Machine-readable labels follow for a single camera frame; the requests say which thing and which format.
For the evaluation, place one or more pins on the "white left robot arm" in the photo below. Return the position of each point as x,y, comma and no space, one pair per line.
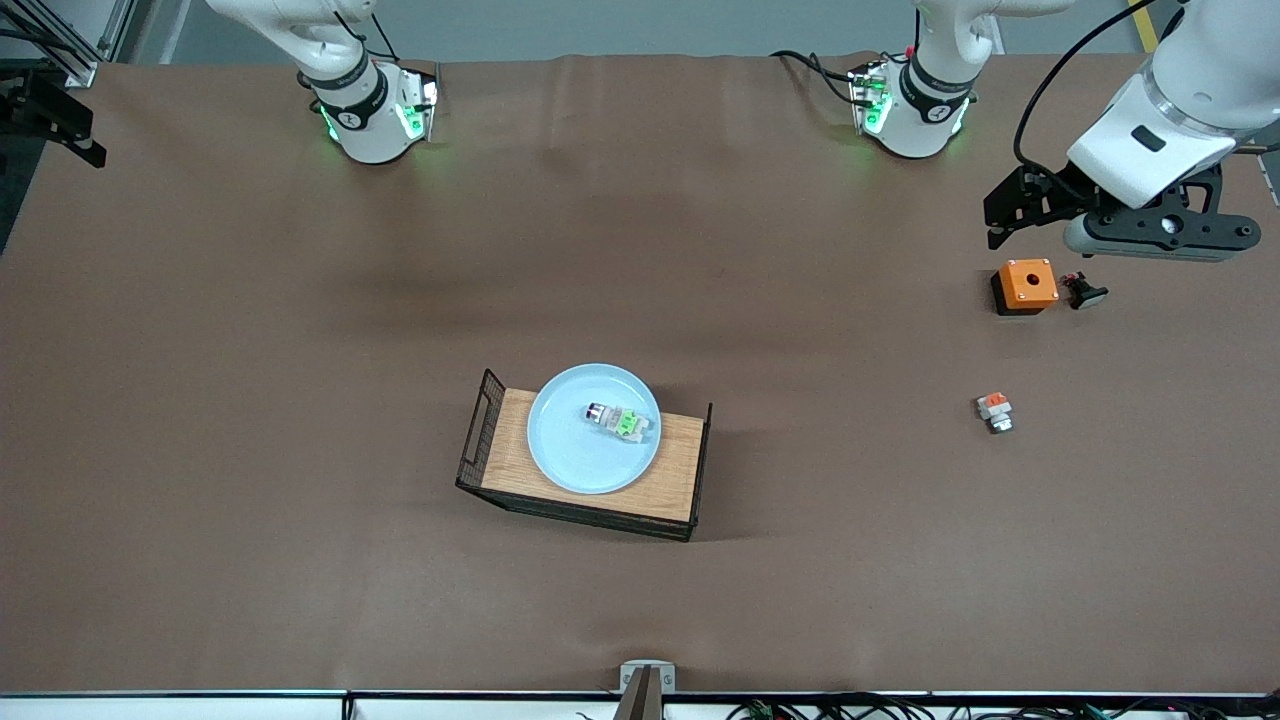
1190,90

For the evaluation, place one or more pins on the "white table edge rail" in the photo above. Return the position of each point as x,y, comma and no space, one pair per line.
200,708

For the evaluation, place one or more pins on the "brown table cover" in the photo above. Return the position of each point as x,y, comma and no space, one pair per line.
300,600

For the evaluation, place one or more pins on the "orange button enclosure box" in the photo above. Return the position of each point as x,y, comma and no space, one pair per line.
1028,285

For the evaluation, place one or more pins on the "black push button clear cap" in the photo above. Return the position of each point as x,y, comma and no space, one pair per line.
1085,293

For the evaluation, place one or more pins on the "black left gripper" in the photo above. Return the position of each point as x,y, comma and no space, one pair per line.
1052,189

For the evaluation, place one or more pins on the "light blue round plate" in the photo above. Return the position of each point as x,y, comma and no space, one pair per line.
580,460

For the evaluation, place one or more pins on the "orange label button module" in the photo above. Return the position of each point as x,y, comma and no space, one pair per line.
995,408

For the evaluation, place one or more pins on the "red button green label module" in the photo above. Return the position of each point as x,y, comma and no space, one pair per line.
625,423

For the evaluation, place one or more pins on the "metal clamp bracket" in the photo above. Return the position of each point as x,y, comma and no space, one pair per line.
647,690

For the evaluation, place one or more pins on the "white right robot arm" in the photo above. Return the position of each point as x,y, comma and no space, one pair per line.
365,120

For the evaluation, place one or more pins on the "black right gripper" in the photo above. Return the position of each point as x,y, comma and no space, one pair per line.
58,108

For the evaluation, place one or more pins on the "aluminium frame profile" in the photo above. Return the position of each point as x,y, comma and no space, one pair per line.
70,60

